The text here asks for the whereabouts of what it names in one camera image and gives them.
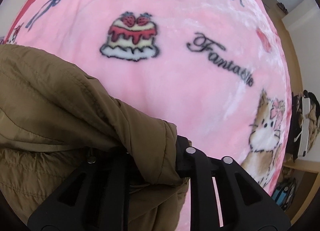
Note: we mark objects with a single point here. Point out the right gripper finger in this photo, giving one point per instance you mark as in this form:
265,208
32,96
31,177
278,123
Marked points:
194,164

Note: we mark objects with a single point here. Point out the brown puffer jacket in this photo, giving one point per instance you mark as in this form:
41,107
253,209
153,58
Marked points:
54,116

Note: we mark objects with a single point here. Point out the white black shoe box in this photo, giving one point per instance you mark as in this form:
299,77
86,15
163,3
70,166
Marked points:
307,119

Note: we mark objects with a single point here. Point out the pink cartoon fleece blanket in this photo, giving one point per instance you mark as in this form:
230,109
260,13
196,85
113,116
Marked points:
192,63

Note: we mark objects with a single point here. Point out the blue toy car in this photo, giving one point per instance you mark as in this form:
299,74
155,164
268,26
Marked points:
284,193

